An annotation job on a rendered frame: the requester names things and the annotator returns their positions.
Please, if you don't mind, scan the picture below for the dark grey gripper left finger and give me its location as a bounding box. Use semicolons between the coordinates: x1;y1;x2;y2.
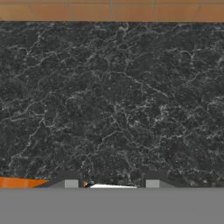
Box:
37;170;81;189

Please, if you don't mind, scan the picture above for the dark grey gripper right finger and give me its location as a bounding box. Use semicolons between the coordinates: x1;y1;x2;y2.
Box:
143;170;178;189

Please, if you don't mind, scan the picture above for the white flat object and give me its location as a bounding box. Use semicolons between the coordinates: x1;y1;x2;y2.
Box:
89;183;138;189

